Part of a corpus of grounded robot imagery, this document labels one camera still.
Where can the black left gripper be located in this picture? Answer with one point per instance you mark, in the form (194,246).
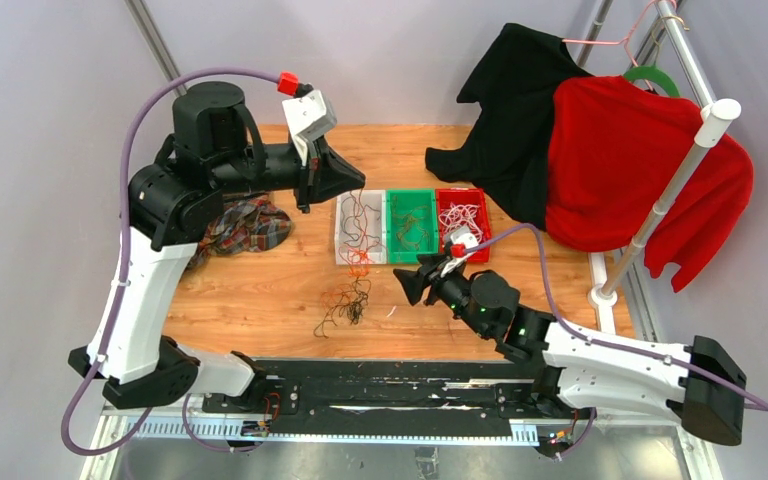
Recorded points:
(327,174)

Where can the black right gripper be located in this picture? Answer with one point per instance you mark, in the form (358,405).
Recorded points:
(436,268)

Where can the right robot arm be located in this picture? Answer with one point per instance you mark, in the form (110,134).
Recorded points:
(692,385)

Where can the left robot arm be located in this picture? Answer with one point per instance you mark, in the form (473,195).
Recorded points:
(214,151)

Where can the white translucent plastic bin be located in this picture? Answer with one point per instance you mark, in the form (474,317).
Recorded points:
(360,230)

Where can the green plastic bin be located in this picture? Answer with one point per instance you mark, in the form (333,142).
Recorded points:
(411,221)

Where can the red plastic bin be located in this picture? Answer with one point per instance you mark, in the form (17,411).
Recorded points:
(462,206)

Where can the plaid flannel shirt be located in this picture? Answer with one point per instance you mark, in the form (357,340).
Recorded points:
(247,224)

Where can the black t-shirt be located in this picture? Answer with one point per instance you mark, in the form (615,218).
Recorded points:
(506,152)

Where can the red t-shirt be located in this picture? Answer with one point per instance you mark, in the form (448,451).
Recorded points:
(614,148)

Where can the green clothes hanger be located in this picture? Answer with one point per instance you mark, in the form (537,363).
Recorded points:
(654,75)

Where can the white clothes rack pole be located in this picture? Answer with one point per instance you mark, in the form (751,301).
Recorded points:
(717,116)

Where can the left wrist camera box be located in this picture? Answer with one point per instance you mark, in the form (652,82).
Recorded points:
(308,118)

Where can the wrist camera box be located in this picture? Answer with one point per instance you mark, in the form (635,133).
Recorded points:
(458,248)
(308,118)

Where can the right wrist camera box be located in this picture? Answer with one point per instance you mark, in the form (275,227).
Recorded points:
(458,248)

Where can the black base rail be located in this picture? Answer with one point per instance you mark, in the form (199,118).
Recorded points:
(380,401)

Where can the pink wire hanger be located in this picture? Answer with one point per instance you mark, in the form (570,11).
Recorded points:
(592,40)

